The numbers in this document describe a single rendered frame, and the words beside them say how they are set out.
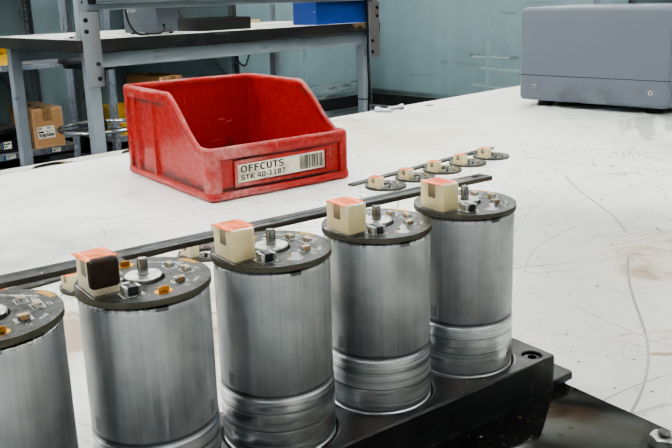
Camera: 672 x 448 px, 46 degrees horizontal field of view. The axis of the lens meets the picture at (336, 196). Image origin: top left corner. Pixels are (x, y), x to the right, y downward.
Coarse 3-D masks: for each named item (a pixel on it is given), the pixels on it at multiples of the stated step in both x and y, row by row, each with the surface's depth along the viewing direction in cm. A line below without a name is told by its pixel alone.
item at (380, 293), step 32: (384, 224) 18; (352, 256) 17; (384, 256) 17; (416, 256) 17; (352, 288) 17; (384, 288) 17; (416, 288) 18; (352, 320) 18; (384, 320) 17; (416, 320) 18; (352, 352) 18; (384, 352) 18; (416, 352) 18; (352, 384) 18; (384, 384) 18; (416, 384) 18
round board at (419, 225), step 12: (396, 216) 19; (408, 216) 18; (420, 216) 18; (324, 228) 18; (372, 228) 17; (384, 228) 17; (396, 228) 18; (408, 228) 18; (420, 228) 18; (348, 240) 17; (360, 240) 17; (372, 240) 17; (384, 240) 17; (396, 240) 17; (408, 240) 17
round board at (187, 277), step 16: (176, 272) 15; (192, 272) 15; (208, 272) 15; (80, 288) 14; (128, 288) 14; (144, 288) 14; (176, 288) 14; (192, 288) 14; (96, 304) 14; (112, 304) 14; (128, 304) 14; (144, 304) 14; (160, 304) 14
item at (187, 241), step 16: (464, 176) 22; (480, 176) 22; (400, 192) 21; (416, 192) 21; (320, 208) 19; (256, 224) 18; (272, 224) 18; (288, 224) 18; (176, 240) 17; (192, 240) 17; (208, 240) 17; (128, 256) 16; (16, 272) 15; (32, 272) 15; (48, 272) 15; (64, 272) 16; (0, 288) 15
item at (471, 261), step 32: (448, 224) 19; (480, 224) 19; (512, 224) 19; (448, 256) 19; (480, 256) 19; (512, 256) 20; (448, 288) 19; (480, 288) 19; (512, 288) 20; (448, 320) 19; (480, 320) 19; (448, 352) 19; (480, 352) 19
